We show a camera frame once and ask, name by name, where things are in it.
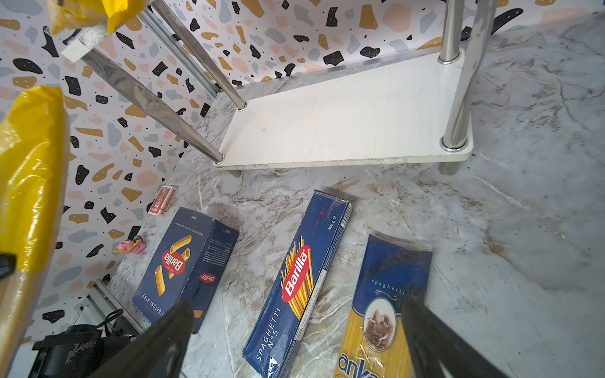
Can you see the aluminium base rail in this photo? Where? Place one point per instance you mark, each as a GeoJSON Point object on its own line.
{"type": "Point", "coordinates": [101, 307]}

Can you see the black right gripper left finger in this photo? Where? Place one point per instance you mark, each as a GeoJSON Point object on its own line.
{"type": "Point", "coordinates": [159, 351]}

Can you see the blue Barilla spaghetti box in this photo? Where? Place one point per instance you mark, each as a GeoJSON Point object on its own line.
{"type": "Point", "coordinates": [279, 330]}

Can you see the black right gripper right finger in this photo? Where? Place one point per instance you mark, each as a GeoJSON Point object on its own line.
{"type": "Point", "coordinates": [436, 350]}

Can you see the white two-tier shelf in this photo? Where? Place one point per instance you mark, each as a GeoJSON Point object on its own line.
{"type": "Point", "coordinates": [413, 111]}

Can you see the blue Barilla rigatoni box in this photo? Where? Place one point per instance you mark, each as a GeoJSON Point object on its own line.
{"type": "Point", "coordinates": [188, 264]}

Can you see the pink small toy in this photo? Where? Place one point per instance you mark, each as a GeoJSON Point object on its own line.
{"type": "Point", "coordinates": [134, 247]}

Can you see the yellow clear spaghetti bag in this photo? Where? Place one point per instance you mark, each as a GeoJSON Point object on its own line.
{"type": "Point", "coordinates": [76, 14]}

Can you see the blue Ankara spaghetti bag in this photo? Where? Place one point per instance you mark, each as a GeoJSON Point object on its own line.
{"type": "Point", "coordinates": [374, 342]}

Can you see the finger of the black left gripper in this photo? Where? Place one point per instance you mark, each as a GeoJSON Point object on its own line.
{"type": "Point", "coordinates": [8, 265]}

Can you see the red playing card box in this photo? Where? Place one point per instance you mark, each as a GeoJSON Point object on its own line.
{"type": "Point", "coordinates": [162, 202]}

